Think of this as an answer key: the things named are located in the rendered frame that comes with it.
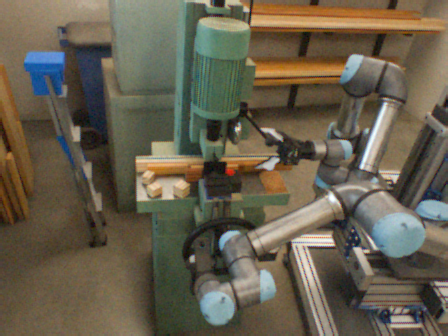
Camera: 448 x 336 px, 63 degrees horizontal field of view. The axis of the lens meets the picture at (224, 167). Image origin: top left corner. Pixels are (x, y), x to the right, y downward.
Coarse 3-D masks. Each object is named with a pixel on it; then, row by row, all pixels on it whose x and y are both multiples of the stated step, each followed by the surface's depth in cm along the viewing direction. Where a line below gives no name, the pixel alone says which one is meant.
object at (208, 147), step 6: (204, 132) 146; (204, 138) 142; (204, 144) 140; (210, 144) 139; (216, 144) 139; (222, 144) 140; (204, 150) 140; (210, 150) 139; (216, 150) 140; (222, 150) 140; (204, 156) 141; (210, 156) 141
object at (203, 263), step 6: (198, 240) 106; (204, 240) 106; (198, 246) 105; (204, 246) 106; (198, 252) 105; (204, 252) 105; (198, 258) 104; (204, 258) 104; (210, 258) 105; (198, 264) 103; (204, 264) 104; (210, 264) 104; (198, 270) 103; (204, 270) 103; (210, 270) 103
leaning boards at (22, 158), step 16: (0, 80) 221; (0, 96) 215; (0, 112) 220; (16, 112) 265; (0, 128) 247; (16, 128) 242; (0, 144) 215; (16, 144) 235; (0, 160) 212; (16, 160) 240; (0, 176) 219; (16, 176) 220; (32, 176) 268; (0, 192) 218; (16, 192) 233; (32, 192) 259; (0, 208) 228; (16, 208) 234
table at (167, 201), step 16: (160, 176) 145; (176, 176) 146; (240, 176) 151; (256, 176) 152; (144, 192) 136; (192, 192) 139; (256, 192) 143; (144, 208) 134; (160, 208) 136; (176, 208) 137; (192, 208) 139
